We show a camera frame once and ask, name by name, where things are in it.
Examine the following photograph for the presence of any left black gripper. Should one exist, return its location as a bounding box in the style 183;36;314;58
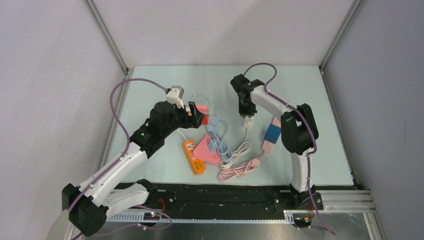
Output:
161;101;205;138

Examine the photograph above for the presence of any pink triangular power strip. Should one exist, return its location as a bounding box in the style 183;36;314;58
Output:
193;135;222;166

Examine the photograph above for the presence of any blue cube socket adapter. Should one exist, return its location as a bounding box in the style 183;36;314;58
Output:
263;123;281;145

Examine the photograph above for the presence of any white power strip with cable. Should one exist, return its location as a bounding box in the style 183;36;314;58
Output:
220;116;254;170

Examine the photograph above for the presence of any pink power strip with cable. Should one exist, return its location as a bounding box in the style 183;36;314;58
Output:
217;117;280;183

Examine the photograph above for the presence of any red cube socket adapter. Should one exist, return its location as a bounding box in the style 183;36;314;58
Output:
201;114;209;126

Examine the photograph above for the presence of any pink square plug adapter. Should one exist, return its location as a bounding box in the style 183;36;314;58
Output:
195;104;209;115

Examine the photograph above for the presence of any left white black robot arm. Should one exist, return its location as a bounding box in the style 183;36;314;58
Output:
61;100;205;237

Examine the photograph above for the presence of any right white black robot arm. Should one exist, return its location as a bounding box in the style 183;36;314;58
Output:
230;74;319;211

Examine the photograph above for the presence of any orange power strip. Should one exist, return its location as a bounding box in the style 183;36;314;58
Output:
182;140;206;175

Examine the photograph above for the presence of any thin white cable loop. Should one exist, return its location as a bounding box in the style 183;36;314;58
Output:
190;94;213;110

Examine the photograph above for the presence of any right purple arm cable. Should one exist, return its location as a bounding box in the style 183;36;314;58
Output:
243;62;337;236

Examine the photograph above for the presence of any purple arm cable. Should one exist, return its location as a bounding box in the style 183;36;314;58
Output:
243;62;337;236
66;78;173;240

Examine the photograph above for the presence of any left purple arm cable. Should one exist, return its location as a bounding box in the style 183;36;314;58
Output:
66;78;173;240

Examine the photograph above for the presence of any aluminium frame rail front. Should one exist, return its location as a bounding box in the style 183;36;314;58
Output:
75;188;377;213

